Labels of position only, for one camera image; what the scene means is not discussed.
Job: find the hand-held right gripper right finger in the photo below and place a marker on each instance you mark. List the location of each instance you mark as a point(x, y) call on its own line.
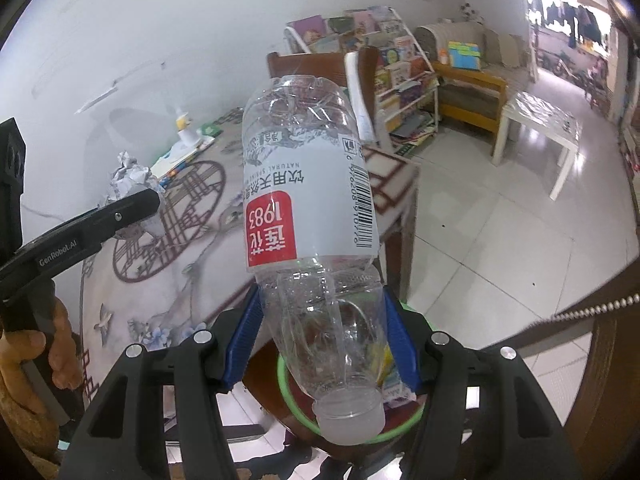
point(405, 350)

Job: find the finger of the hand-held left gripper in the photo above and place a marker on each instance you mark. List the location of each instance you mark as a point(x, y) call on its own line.
point(130, 210)

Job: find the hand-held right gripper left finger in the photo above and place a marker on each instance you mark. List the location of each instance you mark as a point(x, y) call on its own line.
point(240, 345)

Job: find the paper ball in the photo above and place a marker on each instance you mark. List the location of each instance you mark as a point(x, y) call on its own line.
point(130, 175)

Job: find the green trash bin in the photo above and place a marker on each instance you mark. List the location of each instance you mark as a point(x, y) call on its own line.
point(300, 412)

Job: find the clear plastic bottle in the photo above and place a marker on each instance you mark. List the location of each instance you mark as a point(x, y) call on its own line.
point(305, 200)

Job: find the person's left hand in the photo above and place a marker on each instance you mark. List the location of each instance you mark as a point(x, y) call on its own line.
point(62, 345)

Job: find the white folded cardboard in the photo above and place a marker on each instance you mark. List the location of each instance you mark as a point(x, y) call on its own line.
point(175, 160)

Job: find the green book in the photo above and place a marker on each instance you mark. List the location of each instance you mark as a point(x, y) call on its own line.
point(212, 129)

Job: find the studded wooden chair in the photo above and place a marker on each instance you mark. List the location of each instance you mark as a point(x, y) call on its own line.
point(615, 385)

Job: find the brown wooden chair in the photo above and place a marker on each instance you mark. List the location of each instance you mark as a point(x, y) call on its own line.
point(310, 65)

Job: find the white bookshelf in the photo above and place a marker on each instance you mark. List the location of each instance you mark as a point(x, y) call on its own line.
point(430, 105)

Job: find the white low table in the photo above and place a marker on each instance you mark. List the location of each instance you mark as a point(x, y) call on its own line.
point(540, 115)

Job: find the yellow wooden bench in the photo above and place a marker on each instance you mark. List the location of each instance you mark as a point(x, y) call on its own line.
point(470, 80)

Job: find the row of picture books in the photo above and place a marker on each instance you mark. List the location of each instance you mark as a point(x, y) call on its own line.
point(360, 25)

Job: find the colourful toy box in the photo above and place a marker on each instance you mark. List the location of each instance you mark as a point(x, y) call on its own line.
point(462, 55)

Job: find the beige sofa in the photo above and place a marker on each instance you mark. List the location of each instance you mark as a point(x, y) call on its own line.
point(445, 35)

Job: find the panda plush toy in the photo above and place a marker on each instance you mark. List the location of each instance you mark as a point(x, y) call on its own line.
point(472, 12)

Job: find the row of hanging clothes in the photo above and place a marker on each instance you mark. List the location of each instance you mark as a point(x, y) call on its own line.
point(565, 15)

